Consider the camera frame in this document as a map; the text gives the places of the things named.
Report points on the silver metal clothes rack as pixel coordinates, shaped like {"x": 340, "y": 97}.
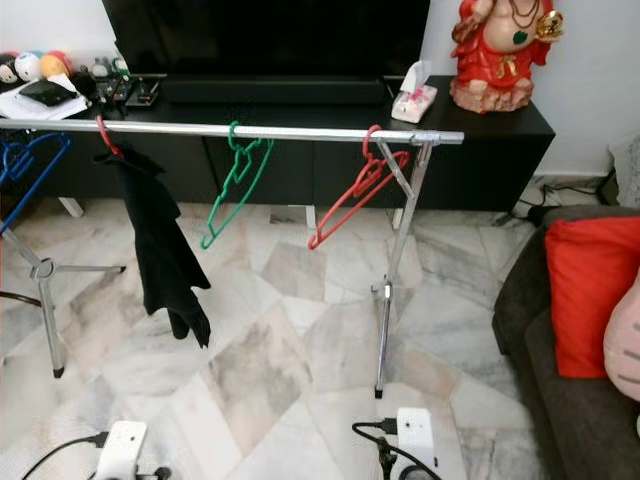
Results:
{"x": 310, "y": 132}

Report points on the orange round doll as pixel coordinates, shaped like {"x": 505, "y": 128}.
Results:
{"x": 55, "y": 65}

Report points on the white round doll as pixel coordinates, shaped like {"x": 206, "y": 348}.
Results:
{"x": 29, "y": 66}

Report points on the black television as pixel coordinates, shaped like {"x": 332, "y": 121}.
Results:
{"x": 260, "y": 38}

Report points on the black soundbar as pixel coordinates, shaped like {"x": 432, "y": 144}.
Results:
{"x": 270, "y": 92}

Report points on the dark brown sofa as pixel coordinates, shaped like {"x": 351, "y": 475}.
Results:
{"x": 560, "y": 420}

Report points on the black T-shirt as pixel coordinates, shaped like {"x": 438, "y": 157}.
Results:
{"x": 160, "y": 250}

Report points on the black low TV cabinet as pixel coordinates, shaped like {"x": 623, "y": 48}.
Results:
{"x": 320, "y": 165}

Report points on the small green figurine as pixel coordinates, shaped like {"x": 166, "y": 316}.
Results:
{"x": 119, "y": 67}

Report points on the red plastic hanger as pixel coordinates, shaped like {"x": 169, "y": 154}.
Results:
{"x": 105, "y": 142}
{"x": 375, "y": 165}

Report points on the red Buddha statue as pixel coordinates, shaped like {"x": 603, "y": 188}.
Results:
{"x": 505, "y": 60}

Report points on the green plastic hanger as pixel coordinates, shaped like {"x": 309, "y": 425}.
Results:
{"x": 240, "y": 155}

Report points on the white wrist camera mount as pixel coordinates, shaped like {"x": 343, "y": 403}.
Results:
{"x": 122, "y": 448}
{"x": 417, "y": 435}

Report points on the small grey figurine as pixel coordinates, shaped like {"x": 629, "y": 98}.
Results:
{"x": 98, "y": 68}

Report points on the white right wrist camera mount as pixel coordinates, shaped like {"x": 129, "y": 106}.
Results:
{"x": 417, "y": 435}

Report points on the red cushion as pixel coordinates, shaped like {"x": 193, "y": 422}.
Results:
{"x": 590, "y": 300}

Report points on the pink white tissue box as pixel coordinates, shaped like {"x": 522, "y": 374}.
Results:
{"x": 413, "y": 103}

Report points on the black wallet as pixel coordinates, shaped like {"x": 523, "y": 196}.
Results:
{"x": 49, "y": 93}

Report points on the blue plastic hanger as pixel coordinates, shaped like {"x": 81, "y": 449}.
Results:
{"x": 15, "y": 155}

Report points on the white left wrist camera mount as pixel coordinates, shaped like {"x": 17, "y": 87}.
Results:
{"x": 122, "y": 448}

